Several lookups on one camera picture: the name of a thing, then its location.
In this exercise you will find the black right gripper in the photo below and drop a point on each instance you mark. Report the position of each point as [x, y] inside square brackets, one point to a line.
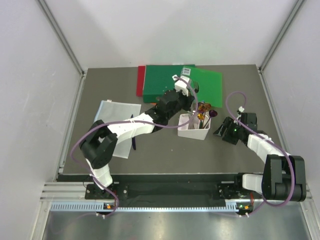
[228, 123]

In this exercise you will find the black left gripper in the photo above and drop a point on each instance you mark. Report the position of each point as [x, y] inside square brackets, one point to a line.
[189, 100]

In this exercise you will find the black iridescent spoon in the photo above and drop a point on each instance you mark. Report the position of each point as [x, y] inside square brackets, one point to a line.
[211, 114]

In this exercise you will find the copper spoon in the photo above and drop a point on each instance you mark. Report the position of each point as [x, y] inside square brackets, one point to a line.
[204, 107]

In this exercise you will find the iridescent spoon pink bowl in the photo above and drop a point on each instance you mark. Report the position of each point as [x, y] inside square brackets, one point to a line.
[201, 118]

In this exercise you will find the white divided plastic container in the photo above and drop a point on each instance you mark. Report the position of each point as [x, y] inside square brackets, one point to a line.
[192, 130]

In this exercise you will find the dark blue table knife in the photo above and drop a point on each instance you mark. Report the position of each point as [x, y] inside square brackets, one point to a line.
[133, 143]

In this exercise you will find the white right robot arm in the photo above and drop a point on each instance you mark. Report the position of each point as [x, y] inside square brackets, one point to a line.
[280, 169]

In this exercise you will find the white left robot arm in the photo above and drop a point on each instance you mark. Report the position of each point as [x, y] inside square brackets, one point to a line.
[99, 143]

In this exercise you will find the light green plastic folder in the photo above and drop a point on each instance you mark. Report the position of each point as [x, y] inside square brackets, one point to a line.
[210, 84]

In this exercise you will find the red folder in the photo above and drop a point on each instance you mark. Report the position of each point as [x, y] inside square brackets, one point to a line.
[141, 71]

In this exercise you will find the clear mesh zip pouch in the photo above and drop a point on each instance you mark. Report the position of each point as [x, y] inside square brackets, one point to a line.
[110, 111]

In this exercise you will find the dark green ring binder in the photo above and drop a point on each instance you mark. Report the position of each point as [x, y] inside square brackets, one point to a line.
[159, 79]

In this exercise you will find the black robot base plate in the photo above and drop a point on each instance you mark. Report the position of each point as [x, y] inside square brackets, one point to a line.
[127, 190]

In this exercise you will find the grey slotted cable duct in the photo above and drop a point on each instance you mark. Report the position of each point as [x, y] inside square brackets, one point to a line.
[104, 207]

